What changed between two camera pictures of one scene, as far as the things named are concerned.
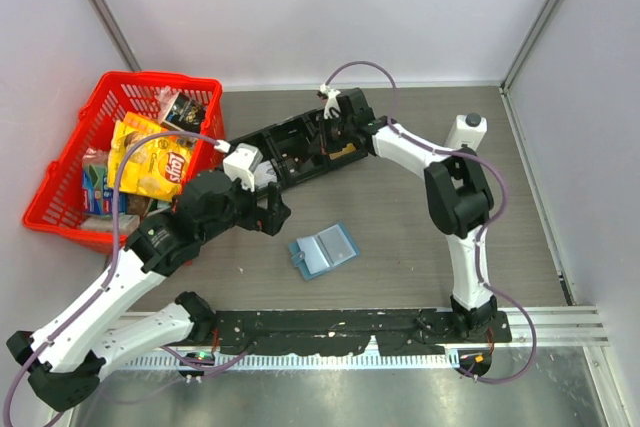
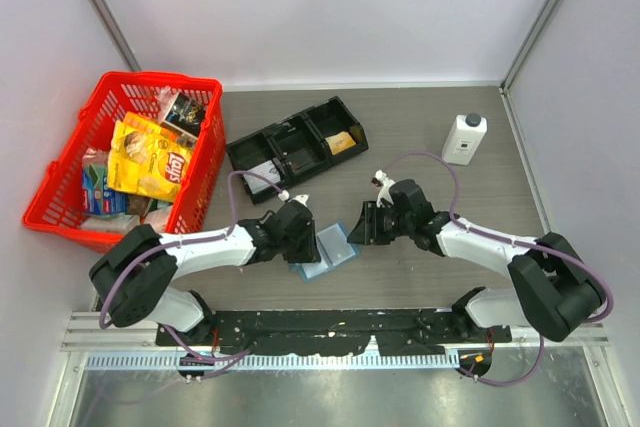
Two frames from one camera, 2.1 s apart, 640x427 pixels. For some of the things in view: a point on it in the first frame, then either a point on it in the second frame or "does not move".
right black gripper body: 342,129 -> 389,223
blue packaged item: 97,197 does not move
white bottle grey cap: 469,130 does not move
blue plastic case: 315,255 does not move
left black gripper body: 249,215 -> 300,248
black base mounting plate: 407,331 does not move
